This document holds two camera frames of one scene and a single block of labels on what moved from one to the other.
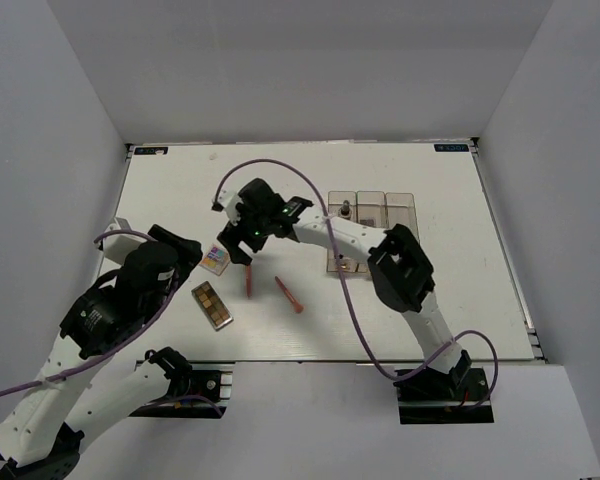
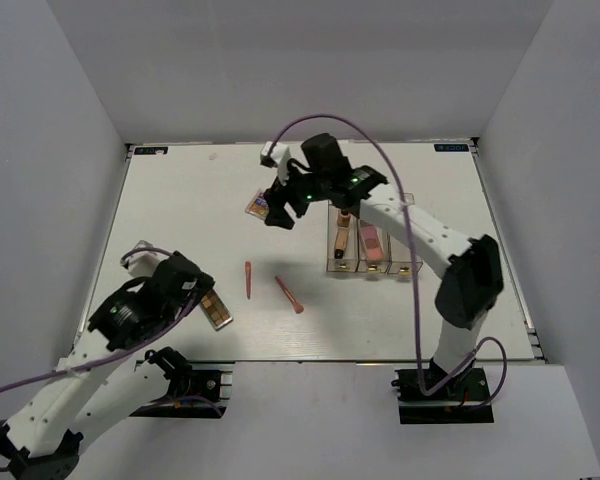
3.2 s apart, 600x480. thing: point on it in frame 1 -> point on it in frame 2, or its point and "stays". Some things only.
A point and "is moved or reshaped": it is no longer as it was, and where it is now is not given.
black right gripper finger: (241, 253) -> (279, 217)
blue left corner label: (150, 150) stays
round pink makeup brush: (297, 305) stays
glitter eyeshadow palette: (215, 259) is moved or reshaped
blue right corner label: (451, 147) stays
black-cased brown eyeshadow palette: (212, 306) stays
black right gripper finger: (229, 236) -> (275, 198)
